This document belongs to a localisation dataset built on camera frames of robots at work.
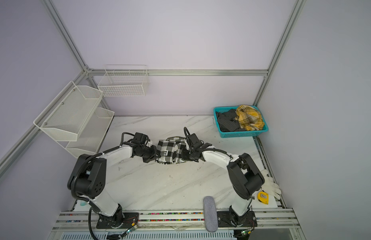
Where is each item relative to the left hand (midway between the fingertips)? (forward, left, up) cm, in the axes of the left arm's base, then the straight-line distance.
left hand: (160, 156), depth 91 cm
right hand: (0, -14, +2) cm, 14 cm away
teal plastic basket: (+17, -51, +2) cm, 54 cm away
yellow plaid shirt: (+27, -61, +7) cm, 67 cm away
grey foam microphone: (-33, -29, -2) cm, 44 cm away
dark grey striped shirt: (+25, -45, +5) cm, 52 cm away
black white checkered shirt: (+3, -7, +1) cm, 8 cm away
